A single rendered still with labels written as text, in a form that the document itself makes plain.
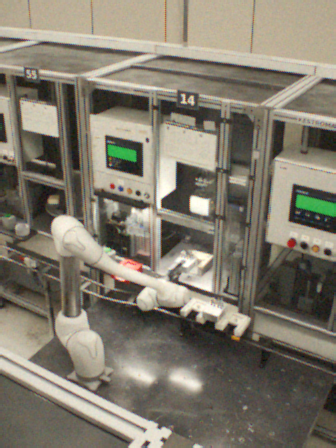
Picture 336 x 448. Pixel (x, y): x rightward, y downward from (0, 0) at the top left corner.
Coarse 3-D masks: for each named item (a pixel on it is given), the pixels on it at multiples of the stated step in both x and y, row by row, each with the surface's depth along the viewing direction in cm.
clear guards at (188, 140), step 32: (160, 96) 272; (160, 128) 281; (192, 128) 270; (160, 160) 289; (192, 160) 279; (160, 192) 299; (192, 192) 287; (224, 192) 276; (96, 224) 336; (128, 224) 322; (192, 224) 296; (224, 224) 285; (128, 256) 333; (224, 256) 294; (224, 288) 303
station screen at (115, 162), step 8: (112, 144) 298; (120, 144) 295; (136, 152) 291; (112, 160) 303; (120, 160) 300; (128, 160) 297; (136, 160) 294; (120, 168) 302; (128, 168) 299; (136, 168) 296
